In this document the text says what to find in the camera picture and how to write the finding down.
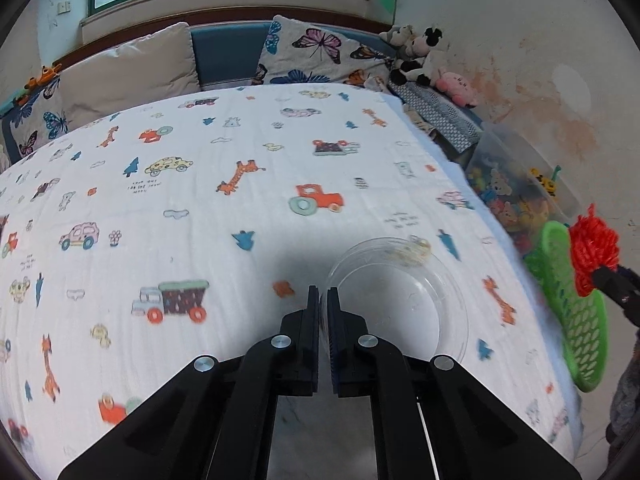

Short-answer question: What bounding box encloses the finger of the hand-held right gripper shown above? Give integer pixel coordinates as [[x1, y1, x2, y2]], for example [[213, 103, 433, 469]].
[[592, 265, 640, 328]]

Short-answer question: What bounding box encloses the red yarn pompom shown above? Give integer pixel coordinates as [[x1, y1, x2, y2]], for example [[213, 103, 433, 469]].
[[567, 203, 621, 297]]

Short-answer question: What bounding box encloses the small butterfly print pillow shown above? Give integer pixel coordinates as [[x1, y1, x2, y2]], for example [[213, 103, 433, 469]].
[[0, 77, 71, 161]]

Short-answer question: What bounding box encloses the clear plastic dome lid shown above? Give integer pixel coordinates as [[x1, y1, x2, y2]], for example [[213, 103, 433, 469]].
[[320, 236, 471, 366]]

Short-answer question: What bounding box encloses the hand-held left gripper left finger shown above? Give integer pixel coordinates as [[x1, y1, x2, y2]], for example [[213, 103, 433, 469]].
[[57, 285, 321, 480]]

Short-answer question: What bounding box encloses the large butterfly print pillow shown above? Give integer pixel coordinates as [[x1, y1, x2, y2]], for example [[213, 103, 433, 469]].
[[254, 15, 396, 88]]

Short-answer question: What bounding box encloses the black white cow plush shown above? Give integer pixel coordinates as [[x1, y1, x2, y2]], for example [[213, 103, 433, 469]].
[[390, 27, 451, 87]]

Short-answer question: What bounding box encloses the white cartoon printed blanket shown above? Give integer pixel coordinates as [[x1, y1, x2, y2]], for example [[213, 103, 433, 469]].
[[0, 82, 586, 480]]

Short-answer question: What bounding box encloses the orange plush toy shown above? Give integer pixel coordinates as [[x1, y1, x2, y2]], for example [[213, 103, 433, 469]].
[[22, 63, 63, 93]]

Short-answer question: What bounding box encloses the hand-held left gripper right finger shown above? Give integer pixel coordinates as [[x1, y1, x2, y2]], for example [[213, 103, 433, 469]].
[[326, 286, 583, 480]]

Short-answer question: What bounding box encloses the blue grey patterned cushion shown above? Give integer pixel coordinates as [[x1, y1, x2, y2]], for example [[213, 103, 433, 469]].
[[387, 80, 483, 153]]

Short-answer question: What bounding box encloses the beige pillow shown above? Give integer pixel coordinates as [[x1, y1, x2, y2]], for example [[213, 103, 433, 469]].
[[57, 21, 202, 128]]

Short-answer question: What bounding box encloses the green plastic basket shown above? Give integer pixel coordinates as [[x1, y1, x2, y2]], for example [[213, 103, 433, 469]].
[[522, 221, 610, 393]]

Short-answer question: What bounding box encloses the blue padded backrest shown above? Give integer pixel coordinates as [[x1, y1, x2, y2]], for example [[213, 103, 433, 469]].
[[190, 21, 273, 92]]

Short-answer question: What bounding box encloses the clear toy storage box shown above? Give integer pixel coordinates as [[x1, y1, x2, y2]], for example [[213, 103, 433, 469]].
[[465, 122, 583, 256]]

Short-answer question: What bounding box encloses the pink plush toy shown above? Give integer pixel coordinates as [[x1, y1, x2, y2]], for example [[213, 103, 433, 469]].
[[434, 72, 478, 108]]

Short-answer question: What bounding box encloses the grey white plush toy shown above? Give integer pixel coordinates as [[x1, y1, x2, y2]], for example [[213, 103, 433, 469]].
[[379, 24, 417, 56]]

